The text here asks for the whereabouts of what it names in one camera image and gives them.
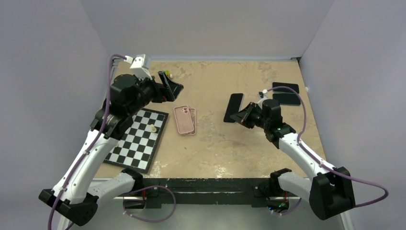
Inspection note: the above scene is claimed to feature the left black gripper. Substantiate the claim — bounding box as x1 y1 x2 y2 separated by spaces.
127 71 182 116

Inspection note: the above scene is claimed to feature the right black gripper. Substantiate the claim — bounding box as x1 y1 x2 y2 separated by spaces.
230 102 269 129

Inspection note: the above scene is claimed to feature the pink phone case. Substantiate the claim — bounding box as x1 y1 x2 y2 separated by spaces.
180 106 197 136
173 105 195 135

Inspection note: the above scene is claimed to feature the phone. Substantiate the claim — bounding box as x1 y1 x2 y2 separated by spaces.
223 93 244 123

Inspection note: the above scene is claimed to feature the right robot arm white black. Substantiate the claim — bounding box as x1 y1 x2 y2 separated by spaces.
230 99 356 220

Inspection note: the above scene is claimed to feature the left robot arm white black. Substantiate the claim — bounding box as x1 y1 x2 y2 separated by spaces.
39 71 184 226

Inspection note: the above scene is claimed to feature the black white chessboard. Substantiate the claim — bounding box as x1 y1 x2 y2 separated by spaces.
104 108 169 173

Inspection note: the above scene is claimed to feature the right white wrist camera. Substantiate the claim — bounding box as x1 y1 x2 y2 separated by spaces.
257 89 269 108

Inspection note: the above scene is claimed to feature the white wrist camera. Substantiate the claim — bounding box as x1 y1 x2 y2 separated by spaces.
257 89 269 108
125 54 152 81

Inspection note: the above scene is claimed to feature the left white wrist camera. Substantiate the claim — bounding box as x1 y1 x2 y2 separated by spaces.
125 54 152 81

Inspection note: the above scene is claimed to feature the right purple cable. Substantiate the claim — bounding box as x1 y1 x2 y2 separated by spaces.
266 86 389 208

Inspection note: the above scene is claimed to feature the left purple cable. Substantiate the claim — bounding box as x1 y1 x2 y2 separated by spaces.
47 54 132 230

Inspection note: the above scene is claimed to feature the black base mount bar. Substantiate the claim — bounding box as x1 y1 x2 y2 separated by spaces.
112 172 300 210

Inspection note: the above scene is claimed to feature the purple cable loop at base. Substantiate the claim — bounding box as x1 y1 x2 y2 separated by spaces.
123 188 175 223

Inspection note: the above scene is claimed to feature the aluminium frame rail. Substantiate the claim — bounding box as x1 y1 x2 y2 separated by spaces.
57 57 121 230

